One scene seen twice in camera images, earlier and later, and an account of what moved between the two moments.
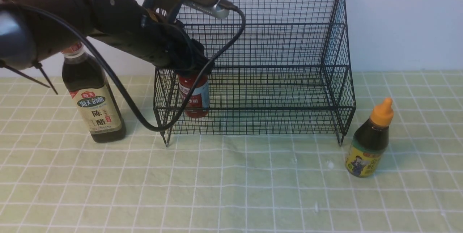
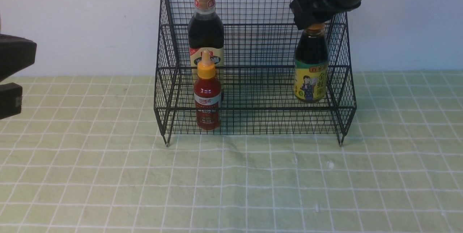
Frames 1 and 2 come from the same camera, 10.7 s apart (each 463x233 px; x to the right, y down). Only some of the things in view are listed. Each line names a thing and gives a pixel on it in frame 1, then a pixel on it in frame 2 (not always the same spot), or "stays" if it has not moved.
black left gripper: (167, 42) → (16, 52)
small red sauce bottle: (198, 106) → (207, 96)
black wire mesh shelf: (280, 64) stays
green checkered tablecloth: (51, 181) stays
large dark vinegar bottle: (85, 79) → (206, 32)
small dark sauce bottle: (370, 142) → (311, 68)
